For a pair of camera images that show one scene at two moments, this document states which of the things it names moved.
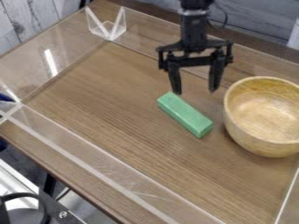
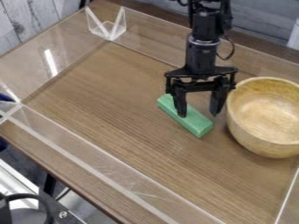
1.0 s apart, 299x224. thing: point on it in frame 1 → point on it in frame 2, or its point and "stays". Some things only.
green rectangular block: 185,113 stays
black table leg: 49,184 stays
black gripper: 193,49 → 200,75
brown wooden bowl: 260,112 stays
